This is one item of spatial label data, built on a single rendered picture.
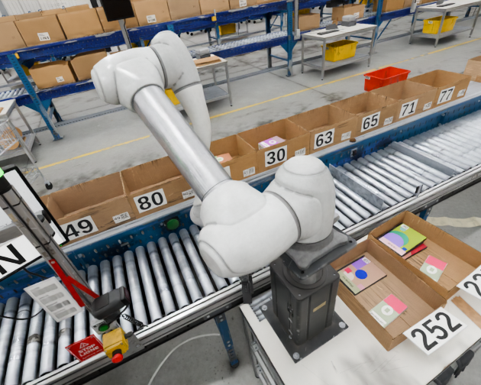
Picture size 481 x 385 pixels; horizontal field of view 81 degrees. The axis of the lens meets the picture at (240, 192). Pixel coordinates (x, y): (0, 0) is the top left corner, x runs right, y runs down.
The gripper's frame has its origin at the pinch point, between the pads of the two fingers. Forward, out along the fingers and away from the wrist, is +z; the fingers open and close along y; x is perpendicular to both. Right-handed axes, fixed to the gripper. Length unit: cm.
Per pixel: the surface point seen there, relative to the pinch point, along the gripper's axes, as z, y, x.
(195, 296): 3.9, -24.7, -27.3
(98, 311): -3, 16, -49
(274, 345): 21.7, -8.2, 7.0
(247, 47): -376, -414, 16
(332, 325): 17.6, -12.0, 30.7
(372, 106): -109, -118, 105
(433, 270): 4, -27, 80
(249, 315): 12.3, -17.3, -2.4
